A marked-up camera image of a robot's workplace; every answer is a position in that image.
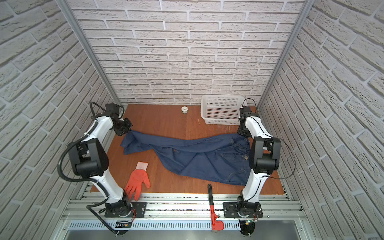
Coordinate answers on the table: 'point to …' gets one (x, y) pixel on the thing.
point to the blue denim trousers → (223, 159)
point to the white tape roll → (184, 109)
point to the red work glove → (138, 176)
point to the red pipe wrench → (216, 225)
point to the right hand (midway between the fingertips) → (247, 133)
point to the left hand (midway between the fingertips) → (130, 126)
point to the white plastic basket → (221, 109)
